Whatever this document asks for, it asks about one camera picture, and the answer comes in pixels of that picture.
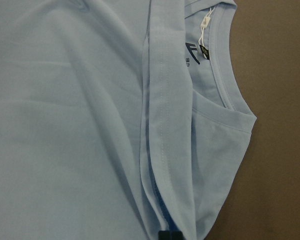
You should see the light blue t-shirt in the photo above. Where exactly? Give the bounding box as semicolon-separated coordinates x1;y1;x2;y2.
0;0;256;240

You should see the white neck hang tag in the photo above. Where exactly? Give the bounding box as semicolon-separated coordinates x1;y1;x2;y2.
198;7;215;47

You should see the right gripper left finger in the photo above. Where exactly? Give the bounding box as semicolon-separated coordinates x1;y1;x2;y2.
158;231;170;240

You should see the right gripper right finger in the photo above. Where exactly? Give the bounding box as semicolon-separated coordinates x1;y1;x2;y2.
170;231;183;240

